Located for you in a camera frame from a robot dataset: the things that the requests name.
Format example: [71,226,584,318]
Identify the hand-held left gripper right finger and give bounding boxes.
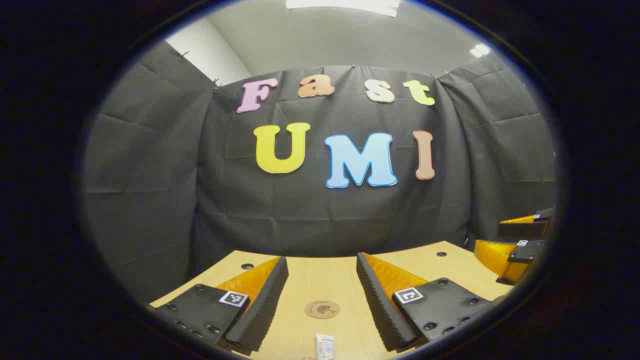
[356,252,506,354]

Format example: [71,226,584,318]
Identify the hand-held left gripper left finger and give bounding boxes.
[150,256,290,357]

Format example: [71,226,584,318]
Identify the round cork coaster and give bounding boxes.
[304,299,341,320]

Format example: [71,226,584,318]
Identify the white toothpaste tube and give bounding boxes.
[315,333,336,360]

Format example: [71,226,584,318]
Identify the light wooden desktop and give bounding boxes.
[149,241,501,360]

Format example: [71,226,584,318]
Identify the black backdrop cloth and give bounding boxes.
[80,40,558,306]

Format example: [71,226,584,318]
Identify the long ceiling light panel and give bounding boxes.
[285,0,402,18]

